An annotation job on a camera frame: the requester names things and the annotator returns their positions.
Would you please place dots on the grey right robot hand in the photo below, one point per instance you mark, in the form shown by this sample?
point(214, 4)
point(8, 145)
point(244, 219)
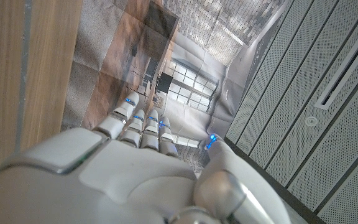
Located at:
point(104, 186)

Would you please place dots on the printed office backdrop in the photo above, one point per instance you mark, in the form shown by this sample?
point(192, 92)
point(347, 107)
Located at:
point(213, 25)

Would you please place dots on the round ceiling fixture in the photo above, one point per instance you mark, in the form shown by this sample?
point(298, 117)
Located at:
point(311, 121)

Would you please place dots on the ceiling vent slot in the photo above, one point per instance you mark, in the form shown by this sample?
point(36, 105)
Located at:
point(346, 68)

